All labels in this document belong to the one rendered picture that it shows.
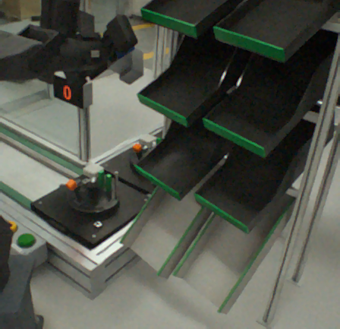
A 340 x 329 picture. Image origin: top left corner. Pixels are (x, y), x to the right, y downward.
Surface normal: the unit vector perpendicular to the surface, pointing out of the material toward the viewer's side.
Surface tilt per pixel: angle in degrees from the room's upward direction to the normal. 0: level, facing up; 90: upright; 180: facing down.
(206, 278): 45
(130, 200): 0
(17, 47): 12
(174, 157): 25
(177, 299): 0
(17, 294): 0
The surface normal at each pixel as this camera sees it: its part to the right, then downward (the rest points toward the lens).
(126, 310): 0.07, -0.85
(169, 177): -0.25, -0.64
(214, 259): -0.47, -0.39
